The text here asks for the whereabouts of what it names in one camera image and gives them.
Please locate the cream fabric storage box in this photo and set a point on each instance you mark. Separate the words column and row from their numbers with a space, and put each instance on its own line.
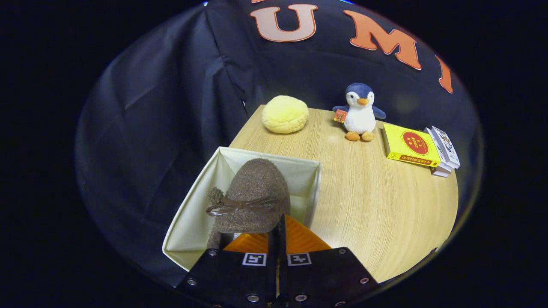
column 188, row 231

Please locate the black backdrop cloth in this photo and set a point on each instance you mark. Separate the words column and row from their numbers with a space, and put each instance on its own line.
column 150, row 128

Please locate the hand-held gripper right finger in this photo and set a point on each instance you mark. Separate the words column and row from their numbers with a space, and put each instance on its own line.
column 325, row 273

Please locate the yellow book with red circle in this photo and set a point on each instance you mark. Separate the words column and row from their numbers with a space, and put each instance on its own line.
column 396, row 145

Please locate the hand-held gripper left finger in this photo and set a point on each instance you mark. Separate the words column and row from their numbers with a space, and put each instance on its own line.
column 231, row 273

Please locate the yellow round bun plush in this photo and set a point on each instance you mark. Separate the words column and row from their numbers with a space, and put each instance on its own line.
column 284, row 114

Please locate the penguin plush toy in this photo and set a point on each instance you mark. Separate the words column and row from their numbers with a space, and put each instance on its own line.
column 360, row 119

